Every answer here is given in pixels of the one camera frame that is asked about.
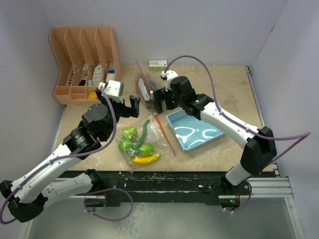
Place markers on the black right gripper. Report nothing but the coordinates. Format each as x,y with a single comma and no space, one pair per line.
160,95

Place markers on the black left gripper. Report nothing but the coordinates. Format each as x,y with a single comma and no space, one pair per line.
126,111

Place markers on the green chili pepper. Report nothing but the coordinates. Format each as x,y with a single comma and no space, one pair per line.
143,136

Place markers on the clear zip top bag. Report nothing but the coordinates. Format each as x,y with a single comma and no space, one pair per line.
145,84
155,135

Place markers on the green custard apple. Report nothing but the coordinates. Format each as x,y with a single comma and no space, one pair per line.
146,150
129,133

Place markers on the yellow-green custard apple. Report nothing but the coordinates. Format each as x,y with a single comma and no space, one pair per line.
126,146

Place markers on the light blue plastic basket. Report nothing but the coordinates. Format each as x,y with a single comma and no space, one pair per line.
190,132

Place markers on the yellow banana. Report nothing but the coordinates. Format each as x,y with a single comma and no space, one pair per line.
146,160

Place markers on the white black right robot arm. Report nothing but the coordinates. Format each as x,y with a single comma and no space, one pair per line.
258,148

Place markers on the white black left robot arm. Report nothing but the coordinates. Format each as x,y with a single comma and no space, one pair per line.
28,196

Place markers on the small green white box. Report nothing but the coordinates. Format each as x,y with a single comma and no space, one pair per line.
157,65

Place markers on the white blue box in organizer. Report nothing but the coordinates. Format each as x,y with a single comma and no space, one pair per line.
111,72

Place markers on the yellow block in organizer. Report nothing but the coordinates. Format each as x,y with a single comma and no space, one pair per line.
93,96

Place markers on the white bottle in organizer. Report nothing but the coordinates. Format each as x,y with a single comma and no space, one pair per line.
97,75

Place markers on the orange plastic file organizer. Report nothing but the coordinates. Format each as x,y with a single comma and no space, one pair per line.
78,50

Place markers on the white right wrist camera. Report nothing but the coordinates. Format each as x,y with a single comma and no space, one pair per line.
168,76

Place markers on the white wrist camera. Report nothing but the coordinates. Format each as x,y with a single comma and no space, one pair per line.
168,76
112,88

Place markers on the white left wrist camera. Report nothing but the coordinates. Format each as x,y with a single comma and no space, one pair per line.
112,88

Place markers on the black metal base frame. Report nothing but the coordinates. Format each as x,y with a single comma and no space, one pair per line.
209,188

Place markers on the aluminium rail frame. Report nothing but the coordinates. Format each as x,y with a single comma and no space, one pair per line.
262,95

